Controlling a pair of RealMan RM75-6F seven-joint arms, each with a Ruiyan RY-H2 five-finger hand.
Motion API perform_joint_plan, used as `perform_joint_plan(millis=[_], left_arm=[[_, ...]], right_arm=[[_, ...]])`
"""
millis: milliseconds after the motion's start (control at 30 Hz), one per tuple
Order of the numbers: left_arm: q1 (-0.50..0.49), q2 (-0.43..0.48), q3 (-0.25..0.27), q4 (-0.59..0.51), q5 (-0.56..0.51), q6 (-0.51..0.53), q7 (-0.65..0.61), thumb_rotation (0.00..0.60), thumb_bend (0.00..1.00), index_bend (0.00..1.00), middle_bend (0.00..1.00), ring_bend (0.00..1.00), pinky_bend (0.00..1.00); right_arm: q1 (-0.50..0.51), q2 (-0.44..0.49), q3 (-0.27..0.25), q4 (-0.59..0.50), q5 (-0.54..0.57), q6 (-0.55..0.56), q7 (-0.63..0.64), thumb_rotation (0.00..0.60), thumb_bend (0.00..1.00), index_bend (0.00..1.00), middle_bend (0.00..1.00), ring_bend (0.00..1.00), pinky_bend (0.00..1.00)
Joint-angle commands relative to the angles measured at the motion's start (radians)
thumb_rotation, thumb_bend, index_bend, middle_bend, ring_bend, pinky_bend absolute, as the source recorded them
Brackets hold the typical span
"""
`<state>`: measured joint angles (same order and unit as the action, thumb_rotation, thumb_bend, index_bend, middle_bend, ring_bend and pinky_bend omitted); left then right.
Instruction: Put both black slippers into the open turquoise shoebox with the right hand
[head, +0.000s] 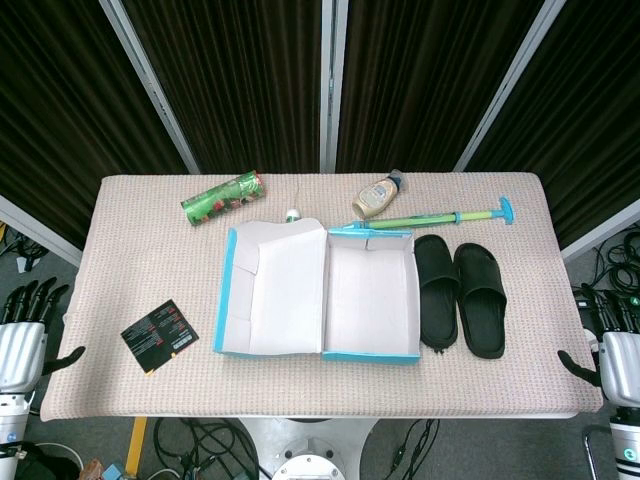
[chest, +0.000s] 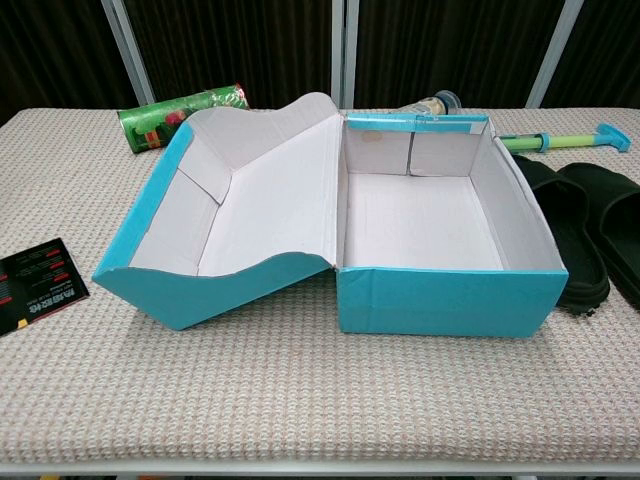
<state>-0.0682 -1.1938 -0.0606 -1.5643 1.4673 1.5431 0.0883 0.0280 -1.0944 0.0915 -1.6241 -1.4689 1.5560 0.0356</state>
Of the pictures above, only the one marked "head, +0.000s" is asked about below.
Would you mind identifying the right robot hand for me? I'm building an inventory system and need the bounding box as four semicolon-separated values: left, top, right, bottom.
557;284;640;406

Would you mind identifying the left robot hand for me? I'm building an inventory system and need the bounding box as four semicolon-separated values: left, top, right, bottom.
0;277;86;399

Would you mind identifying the black slipper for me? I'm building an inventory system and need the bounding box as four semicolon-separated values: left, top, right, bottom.
414;234;461;356
453;242;509;360

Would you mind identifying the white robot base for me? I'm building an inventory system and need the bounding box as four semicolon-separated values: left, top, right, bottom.
234;417;386;480

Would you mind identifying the beige woven table cloth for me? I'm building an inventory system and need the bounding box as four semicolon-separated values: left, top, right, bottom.
38;172;604;422

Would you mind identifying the green blue hand pump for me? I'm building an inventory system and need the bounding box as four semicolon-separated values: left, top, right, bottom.
344;196;516;235

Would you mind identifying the blue and white shoebox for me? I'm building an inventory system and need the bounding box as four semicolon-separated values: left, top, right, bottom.
213;217;422;365

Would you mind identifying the black card packet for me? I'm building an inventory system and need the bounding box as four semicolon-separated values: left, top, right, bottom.
120;298;201;375

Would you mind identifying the green snack canister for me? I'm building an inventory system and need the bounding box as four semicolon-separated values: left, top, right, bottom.
180;169;267;227

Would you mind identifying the black pleated curtain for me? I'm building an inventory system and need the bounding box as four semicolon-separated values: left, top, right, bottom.
467;0;640;249
335;0;546;174
0;0;189;249
122;0;331;174

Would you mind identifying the beige squeeze sauce bottle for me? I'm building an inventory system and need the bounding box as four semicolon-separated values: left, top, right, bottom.
351;168;407;220

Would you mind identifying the black floor cable bundle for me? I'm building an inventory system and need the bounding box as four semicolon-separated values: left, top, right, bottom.
152;417;261;480
574;232;640;296

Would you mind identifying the grey metal frame post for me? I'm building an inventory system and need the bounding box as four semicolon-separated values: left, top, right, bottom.
98;0;201;175
453;0;569;172
559;199;640;264
318;0;349;174
0;194;84;266

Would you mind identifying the black cable with plug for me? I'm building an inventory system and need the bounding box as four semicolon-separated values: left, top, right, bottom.
389;418;441;480

